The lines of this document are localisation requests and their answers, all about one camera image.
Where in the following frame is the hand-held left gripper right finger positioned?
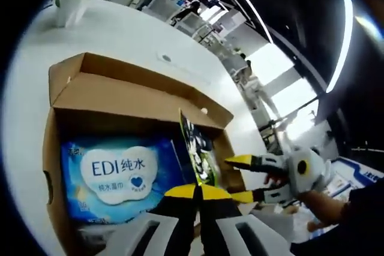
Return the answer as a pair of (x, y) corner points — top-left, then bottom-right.
(199, 184), (293, 256)

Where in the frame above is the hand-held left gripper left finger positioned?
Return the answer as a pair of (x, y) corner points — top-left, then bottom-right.
(103, 183), (199, 256)

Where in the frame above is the green dark foil packet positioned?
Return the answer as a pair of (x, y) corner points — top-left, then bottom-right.
(179, 107), (221, 186)

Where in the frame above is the blue wet wipes pack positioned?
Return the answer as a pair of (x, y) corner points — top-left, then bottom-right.
(61, 137), (187, 225)

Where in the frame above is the brown cardboard shoe box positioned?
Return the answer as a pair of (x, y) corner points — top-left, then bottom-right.
(41, 52), (251, 256)

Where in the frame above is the person's right hand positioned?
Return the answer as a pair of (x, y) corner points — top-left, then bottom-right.
(263, 171), (290, 186)

